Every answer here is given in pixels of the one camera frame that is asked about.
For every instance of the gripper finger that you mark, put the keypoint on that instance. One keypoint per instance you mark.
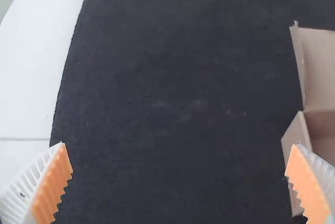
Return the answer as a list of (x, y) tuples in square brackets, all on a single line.
[(39, 190), (311, 192)]

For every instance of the cardboard box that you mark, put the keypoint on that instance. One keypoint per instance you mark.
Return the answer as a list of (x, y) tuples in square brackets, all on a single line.
[(319, 77)]

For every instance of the black mat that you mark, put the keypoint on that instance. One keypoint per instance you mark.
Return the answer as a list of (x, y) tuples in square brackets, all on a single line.
[(170, 77)]

